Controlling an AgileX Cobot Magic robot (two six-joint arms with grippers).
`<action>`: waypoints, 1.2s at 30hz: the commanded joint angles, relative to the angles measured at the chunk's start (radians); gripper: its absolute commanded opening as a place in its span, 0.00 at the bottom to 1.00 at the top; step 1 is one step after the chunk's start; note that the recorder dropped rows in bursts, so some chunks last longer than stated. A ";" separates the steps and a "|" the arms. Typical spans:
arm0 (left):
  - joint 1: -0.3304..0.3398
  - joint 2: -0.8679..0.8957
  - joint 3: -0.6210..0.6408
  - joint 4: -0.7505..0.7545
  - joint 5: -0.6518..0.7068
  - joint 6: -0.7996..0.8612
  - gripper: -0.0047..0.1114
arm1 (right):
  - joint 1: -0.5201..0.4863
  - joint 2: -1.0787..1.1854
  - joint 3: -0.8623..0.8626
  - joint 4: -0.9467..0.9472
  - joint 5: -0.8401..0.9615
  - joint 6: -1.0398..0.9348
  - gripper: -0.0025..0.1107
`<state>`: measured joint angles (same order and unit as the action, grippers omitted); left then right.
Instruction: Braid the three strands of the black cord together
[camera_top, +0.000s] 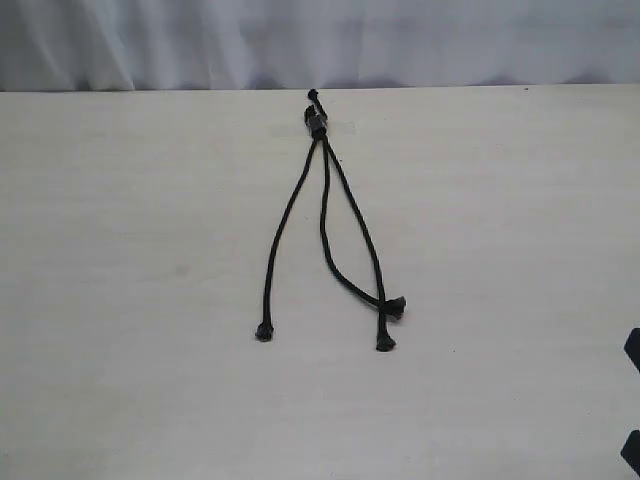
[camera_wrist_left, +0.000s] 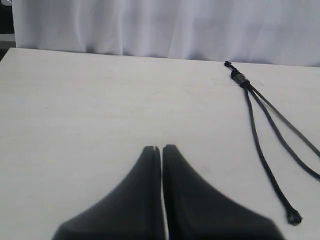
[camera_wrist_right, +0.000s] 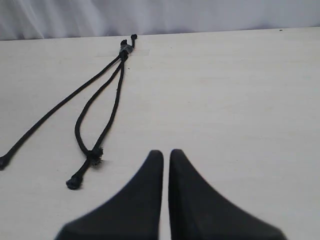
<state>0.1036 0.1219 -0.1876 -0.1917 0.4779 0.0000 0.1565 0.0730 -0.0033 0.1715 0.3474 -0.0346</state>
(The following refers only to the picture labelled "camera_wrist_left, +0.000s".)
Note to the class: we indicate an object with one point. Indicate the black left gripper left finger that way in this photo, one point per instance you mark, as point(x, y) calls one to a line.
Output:
point(131, 211)

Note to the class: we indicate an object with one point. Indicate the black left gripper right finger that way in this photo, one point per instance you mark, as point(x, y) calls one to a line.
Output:
point(197, 211)

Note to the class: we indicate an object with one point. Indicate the white curtain backdrop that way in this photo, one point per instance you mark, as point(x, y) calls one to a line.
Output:
point(282, 32)

